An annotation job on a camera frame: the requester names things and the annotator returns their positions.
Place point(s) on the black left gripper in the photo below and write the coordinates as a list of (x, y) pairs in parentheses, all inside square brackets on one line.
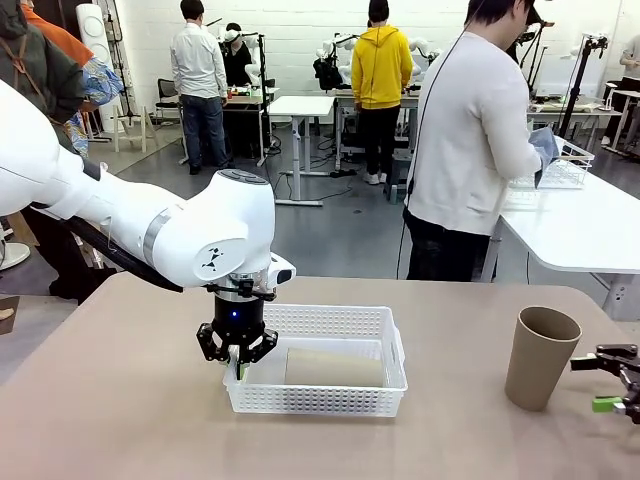
[(239, 320)]

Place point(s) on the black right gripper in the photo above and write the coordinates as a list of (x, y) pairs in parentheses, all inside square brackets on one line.
[(632, 395)]

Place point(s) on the tall brown paper cup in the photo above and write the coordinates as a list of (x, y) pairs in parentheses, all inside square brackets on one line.
[(535, 365), (335, 369)]

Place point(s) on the white perforated plastic basket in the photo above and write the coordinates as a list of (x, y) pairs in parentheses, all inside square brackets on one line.
[(320, 400)]

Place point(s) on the blue grey towel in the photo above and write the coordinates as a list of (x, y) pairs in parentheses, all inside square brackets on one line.
[(547, 147)]

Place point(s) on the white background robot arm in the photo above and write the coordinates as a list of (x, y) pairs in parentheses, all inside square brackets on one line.
[(330, 50), (425, 50)]

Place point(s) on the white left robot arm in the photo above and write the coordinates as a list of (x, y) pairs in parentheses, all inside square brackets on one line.
[(125, 215)]

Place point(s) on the person's right forearm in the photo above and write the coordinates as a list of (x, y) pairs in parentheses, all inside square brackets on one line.
[(522, 155)]

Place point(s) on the white side table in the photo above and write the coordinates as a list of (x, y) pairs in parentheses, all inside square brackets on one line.
[(590, 235)]

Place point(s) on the brown flat object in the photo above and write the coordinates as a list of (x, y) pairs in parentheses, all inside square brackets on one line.
[(7, 315)]

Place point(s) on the grey stool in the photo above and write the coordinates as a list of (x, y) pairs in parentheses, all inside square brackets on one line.
[(397, 175)]

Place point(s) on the white round floor base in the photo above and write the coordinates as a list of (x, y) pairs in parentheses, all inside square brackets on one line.
[(12, 255)]

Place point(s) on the small wooden step stool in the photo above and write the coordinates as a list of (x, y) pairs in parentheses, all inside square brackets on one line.
[(131, 125)]

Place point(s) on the white height-adjustable desk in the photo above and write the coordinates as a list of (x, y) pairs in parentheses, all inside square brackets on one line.
[(300, 106)]

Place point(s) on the black chair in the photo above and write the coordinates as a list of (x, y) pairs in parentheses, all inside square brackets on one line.
[(167, 97)]

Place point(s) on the person in white cardigan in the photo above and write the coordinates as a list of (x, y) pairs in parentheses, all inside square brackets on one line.
[(465, 150)]

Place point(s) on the long wood-top workbench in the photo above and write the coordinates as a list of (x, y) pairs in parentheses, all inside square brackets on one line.
[(345, 95)]

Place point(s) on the person in black top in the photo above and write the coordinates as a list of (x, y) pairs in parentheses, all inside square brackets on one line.
[(237, 60)]

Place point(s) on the man in white shirt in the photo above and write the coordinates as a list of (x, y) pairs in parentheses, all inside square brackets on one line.
[(197, 60)]

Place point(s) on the black tripod stand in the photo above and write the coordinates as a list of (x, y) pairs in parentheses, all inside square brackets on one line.
[(575, 90)]

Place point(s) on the blue patterned shirt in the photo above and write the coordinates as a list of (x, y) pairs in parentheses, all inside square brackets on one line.
[(102, 80)]

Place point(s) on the person in yellow hoodie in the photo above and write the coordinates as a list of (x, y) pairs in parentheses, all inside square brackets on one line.
[(380, 65)]

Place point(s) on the person in beige top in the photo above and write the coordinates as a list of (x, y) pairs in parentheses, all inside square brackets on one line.
[(631, 57)]

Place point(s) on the white tower fan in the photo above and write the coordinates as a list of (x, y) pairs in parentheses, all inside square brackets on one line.
[(97, 45)]

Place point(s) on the figure in dark green jacket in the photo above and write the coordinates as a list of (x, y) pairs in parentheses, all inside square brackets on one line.
[(35, 65)]

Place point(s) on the mannequin in orange garment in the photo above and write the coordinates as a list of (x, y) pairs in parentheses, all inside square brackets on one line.
[(55, 35)]

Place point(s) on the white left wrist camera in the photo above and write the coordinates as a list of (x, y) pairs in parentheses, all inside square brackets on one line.
[(282, 272)]

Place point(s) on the wood-top desk with black frame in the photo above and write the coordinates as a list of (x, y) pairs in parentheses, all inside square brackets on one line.
[(250, 99)]

